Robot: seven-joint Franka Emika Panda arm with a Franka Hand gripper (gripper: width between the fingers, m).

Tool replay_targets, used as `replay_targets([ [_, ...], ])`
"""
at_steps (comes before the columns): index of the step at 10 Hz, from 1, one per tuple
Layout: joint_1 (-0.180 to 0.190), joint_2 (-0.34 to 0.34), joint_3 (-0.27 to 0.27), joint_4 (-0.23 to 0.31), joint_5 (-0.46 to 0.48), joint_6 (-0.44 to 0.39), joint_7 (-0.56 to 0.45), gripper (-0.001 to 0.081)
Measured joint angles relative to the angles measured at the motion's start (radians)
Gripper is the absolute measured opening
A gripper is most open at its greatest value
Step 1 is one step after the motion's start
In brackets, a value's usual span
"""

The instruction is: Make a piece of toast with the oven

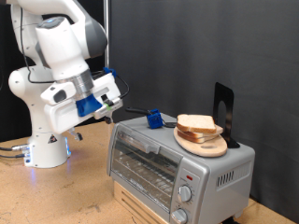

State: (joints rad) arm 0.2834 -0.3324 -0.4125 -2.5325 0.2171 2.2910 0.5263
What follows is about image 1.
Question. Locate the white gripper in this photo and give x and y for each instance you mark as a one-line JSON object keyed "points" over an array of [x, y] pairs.
{"points": [[60, 119]]}

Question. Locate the metal spatula with blue block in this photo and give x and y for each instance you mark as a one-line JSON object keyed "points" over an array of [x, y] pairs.
{"points": [[154, 119]]}

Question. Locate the white bread slice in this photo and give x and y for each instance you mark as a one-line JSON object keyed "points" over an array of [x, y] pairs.
{"points": [[197, 122]]}

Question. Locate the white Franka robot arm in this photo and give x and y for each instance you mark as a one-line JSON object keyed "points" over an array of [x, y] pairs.
{"points": [[40, 124]]}

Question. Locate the red oven indicator light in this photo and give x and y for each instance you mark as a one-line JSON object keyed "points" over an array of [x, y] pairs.
{"points": [[189, 178]]}

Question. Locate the silver toaster oven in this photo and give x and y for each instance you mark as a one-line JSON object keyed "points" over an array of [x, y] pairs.
{"points": [[199, 174]]}

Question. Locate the silver knob at oven bottom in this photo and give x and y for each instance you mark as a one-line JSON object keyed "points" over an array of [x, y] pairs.
{"points": [[179, 216]]}

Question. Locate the vertical metal pole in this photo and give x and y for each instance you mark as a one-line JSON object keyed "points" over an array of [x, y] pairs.
{"points": [[106, 59]]}

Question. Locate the black fabric backdrop curtain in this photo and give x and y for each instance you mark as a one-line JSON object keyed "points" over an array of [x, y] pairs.
{"points": [[12, 109]]}

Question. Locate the oval wooden cutting board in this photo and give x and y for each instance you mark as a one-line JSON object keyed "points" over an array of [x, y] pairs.
{"points": [[202, 149]]}

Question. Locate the silver knob below red light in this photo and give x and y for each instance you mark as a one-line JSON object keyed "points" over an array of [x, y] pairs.
{"points": [[184, 193]]}

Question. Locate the black metal bookend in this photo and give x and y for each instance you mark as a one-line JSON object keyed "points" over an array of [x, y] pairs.
{"points": [[230, 102]]}

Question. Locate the grey fabric backdrop curtain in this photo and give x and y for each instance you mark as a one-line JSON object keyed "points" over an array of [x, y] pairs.
{"points": [[218, 46]]}

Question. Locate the silver wrist camera blue mount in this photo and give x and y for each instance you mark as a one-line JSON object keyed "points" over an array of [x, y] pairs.
{"points": [[88, 105]]}

